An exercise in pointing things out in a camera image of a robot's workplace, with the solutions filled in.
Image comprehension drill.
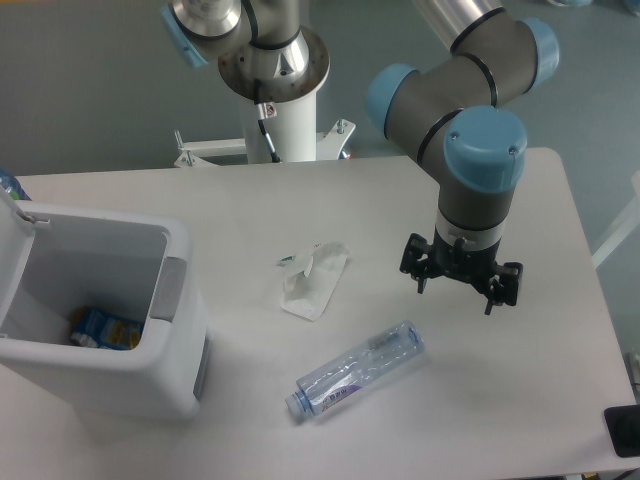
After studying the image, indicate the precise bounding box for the blue yellow snack packet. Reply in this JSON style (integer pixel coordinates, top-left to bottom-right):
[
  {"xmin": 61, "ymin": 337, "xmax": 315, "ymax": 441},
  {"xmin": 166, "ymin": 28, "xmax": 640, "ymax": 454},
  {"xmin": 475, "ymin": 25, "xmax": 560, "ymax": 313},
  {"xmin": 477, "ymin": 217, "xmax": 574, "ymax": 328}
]
[{"xmin": 69, "ymin": 306, "xmax": 144, "ymax": 351}]

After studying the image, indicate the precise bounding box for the black device at right edge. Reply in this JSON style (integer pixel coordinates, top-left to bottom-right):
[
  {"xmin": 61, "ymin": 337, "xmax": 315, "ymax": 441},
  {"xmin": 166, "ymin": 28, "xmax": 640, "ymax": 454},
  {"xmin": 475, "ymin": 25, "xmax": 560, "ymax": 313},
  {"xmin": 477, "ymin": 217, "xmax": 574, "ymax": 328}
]
[{"xmin": 604, "ymin": 404, "xmax": 640, "ymax": 458}]

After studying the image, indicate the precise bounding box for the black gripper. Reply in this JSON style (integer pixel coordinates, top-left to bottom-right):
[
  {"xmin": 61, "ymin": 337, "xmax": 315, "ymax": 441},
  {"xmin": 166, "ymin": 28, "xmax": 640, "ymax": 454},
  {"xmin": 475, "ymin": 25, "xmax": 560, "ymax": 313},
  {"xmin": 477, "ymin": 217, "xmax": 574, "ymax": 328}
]
[{"xmin": 399, "ymin": 230, "xmax": 523, "ymax": 315}]

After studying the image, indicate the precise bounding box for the white plastic wrapper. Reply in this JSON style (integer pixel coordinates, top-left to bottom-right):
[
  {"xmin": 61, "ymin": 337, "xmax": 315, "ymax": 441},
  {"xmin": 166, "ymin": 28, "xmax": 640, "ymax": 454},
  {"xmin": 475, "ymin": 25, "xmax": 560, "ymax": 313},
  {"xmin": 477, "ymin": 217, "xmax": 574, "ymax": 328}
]
[{"xmin": 277, "ymin": 241, "xmax": 350, "ymax": 322}]

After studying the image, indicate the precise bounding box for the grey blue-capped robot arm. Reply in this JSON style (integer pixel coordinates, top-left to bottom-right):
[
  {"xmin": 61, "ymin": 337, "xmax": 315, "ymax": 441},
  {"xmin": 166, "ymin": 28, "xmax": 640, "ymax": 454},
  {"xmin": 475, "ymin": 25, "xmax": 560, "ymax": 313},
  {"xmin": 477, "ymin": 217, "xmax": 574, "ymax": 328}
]
[{"xmin": 161, "ymin": 1, "xmax": 559, "ymax": 307}]

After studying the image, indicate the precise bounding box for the black base cable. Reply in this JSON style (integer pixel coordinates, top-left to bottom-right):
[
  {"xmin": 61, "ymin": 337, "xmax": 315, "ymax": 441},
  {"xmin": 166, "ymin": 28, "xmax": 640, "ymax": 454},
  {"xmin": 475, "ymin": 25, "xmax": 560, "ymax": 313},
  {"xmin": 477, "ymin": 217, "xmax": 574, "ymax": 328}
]
[{"xmin": 252, "ymin": 78, "xmax": 282, "ymax": 164}]

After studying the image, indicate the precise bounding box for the white open trash can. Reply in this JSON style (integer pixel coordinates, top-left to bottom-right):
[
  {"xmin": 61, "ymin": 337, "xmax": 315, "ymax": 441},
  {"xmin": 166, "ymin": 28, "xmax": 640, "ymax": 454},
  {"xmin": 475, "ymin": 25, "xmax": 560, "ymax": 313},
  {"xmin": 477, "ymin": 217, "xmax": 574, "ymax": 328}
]
[{"xmin": 1, "ymin": 194, "xmax": 211, "ymax": 419}]

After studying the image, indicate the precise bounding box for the blue bottle at left edge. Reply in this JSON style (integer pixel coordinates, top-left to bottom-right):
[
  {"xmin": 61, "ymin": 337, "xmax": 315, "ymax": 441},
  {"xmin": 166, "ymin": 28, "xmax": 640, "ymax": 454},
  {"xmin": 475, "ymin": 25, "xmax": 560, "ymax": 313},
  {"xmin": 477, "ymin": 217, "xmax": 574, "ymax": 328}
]
[{"xmin": 0, "ymin": 168, "xmax": 31, "ymax": 201}]

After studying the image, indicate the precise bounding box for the clear plastic water bottle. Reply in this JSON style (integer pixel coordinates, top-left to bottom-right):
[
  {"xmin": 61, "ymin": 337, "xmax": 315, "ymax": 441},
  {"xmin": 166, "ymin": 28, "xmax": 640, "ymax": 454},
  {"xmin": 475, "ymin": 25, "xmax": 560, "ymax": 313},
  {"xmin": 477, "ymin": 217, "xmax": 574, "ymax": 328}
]
[{"xmin": 285, "ymin": 321, "xmax": 424, "ymax": 421}]

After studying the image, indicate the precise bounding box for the white furniture leg right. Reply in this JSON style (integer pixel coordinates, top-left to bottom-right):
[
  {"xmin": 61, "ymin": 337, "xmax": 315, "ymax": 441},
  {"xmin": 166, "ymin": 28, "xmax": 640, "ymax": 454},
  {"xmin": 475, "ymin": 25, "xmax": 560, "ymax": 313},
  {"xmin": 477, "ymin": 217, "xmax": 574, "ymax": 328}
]
[{"xmin": 592, "ymin": 171, "xmax": 639, "ymax": 268}]

